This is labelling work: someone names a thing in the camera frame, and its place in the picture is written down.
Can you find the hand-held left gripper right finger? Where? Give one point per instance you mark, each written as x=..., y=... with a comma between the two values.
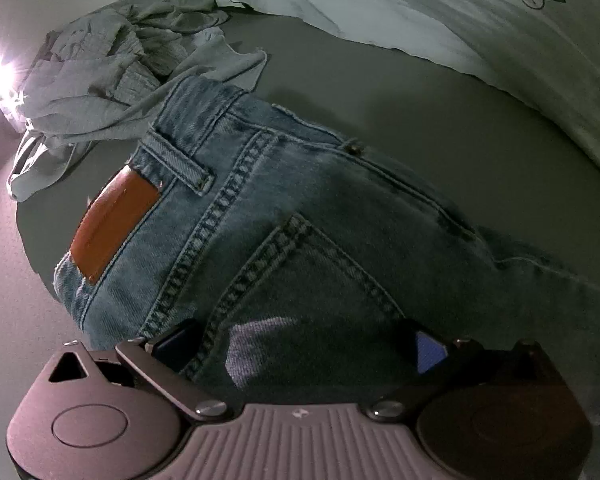
x=428, y=353

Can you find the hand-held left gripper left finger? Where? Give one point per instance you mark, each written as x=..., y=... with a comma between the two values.
x=172, y=349

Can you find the blue denim jeans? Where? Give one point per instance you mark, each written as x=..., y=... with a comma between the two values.
x=280, y=200

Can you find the grey crumpled garment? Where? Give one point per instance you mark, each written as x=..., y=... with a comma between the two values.
x=95, y=75

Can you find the white carrot printed sheet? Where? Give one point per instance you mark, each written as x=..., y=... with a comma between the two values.
x=480, y=20

